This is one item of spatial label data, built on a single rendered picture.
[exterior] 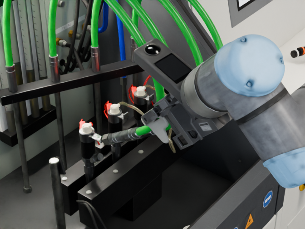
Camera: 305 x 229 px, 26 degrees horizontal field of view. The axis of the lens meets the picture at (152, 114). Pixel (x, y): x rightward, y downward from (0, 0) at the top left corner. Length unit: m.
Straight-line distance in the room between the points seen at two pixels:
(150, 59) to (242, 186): 0.45
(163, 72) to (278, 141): 0.23
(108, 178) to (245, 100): 0.56
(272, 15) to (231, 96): 0.92
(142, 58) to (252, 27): 0.69
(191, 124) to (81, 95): 0.73
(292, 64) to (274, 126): 0.89
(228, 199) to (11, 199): 0.49
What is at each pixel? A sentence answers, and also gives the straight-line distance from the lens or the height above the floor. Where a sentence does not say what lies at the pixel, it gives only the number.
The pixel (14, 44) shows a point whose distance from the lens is 1.39.
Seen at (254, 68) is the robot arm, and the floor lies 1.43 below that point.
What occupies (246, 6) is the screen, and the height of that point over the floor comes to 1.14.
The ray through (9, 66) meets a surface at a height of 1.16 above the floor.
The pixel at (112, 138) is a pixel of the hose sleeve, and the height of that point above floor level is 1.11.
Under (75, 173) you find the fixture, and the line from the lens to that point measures 1.32.
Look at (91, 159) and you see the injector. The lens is 1.26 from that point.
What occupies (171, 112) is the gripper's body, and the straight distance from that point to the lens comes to 0.96.
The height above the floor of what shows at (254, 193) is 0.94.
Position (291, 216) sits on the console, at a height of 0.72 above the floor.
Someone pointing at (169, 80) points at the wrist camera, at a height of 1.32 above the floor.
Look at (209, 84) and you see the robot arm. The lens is 0.83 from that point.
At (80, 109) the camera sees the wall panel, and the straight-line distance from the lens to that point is 1.68.
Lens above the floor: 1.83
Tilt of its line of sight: 35 degrees down
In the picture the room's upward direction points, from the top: straight up
